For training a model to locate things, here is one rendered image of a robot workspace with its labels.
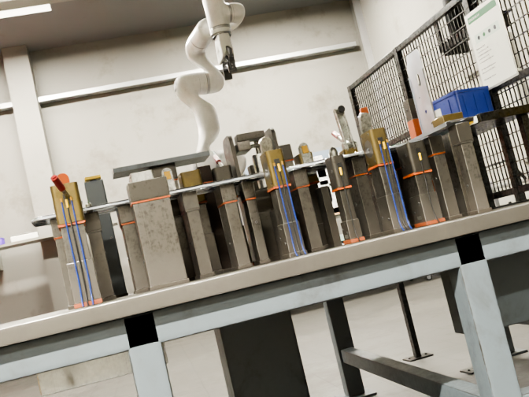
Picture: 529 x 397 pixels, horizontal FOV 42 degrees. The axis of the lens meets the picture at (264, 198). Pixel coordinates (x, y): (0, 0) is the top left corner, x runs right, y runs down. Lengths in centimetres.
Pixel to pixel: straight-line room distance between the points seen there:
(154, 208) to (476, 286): 95
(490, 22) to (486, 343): 131
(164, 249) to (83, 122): 717
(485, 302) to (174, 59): 788
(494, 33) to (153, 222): 143
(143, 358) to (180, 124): 761
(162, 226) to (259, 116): 727
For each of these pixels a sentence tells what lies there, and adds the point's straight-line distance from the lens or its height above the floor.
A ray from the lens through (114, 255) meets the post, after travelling 258.
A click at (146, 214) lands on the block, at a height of 93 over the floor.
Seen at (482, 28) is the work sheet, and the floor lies 137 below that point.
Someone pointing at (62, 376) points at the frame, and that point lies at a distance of 194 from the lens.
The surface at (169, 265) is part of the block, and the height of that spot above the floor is 76.
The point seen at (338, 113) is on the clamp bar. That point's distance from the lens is 268.
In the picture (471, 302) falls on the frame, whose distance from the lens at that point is 184.
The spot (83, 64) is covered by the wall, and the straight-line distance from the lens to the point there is 940.
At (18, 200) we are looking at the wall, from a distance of 911.
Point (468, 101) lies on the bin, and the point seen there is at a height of 111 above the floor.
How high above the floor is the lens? 72
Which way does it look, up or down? 5 degrees up
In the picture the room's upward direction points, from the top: 13 degrees counter-clockwise
